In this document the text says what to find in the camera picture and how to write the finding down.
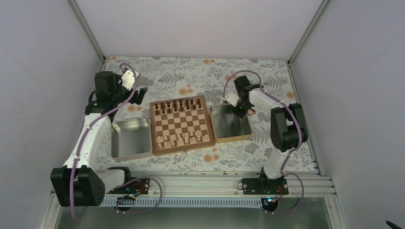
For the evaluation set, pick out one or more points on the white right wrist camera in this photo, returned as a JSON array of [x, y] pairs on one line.
[[232, 99]]

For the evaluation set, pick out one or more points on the silver empty tin box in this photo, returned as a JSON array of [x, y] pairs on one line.
[[131, 139]]

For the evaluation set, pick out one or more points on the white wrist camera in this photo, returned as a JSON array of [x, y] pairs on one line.
[[232, 99], [128, 79]]

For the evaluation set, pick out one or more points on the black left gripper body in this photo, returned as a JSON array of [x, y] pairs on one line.
[[137, 100]]

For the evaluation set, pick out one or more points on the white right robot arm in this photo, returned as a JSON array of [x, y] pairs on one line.
[[287, 133]]

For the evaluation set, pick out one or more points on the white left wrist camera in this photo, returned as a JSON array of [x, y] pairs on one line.
[[128, 79]]

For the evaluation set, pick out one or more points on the wooden chess board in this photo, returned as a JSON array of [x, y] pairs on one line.
[[177, 119]]

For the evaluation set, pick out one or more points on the yellow tin box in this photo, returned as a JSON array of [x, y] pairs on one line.
[[228, 127]]

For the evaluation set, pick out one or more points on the aluminium mounting rail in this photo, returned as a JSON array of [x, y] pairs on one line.
[[216, 189]]

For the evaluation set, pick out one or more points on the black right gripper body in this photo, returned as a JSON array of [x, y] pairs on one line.
[[245, 106]]

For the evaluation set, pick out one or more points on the floral table mat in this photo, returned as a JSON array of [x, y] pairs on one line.
[[167, 78]]

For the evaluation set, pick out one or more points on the aluminium frame post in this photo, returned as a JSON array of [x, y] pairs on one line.
[[87, 30]]

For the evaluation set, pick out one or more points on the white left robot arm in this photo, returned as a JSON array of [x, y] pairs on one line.
[[76, 183]]

